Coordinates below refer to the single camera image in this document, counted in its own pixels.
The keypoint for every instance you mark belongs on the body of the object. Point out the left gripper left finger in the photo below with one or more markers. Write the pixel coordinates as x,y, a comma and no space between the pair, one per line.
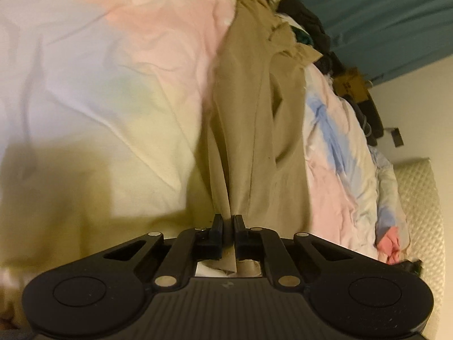
104,293

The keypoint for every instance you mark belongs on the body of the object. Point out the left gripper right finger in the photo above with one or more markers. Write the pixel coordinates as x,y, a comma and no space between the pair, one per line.
330,292

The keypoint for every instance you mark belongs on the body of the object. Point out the black headboard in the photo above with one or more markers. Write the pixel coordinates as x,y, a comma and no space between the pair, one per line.
368,119

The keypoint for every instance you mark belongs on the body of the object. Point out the tan khaki garment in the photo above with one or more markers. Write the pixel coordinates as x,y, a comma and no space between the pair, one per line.
253,135

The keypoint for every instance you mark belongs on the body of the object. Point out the quilted white mattress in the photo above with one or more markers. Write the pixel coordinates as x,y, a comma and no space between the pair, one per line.
421,203

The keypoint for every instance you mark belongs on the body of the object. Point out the black clothing pile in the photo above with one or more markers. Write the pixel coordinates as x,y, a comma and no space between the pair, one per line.
305,20

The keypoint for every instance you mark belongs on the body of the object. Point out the pastel tie-dye duvet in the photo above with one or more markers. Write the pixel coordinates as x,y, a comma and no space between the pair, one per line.
103,109

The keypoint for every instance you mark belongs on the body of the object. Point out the brown cardboard box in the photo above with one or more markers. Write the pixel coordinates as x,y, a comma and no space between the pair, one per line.
351,83

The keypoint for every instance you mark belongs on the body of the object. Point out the green garment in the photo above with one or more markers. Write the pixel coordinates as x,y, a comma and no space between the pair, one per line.
303,37

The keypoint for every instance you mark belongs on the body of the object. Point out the blue curtain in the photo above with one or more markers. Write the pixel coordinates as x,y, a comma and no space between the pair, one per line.
386,38

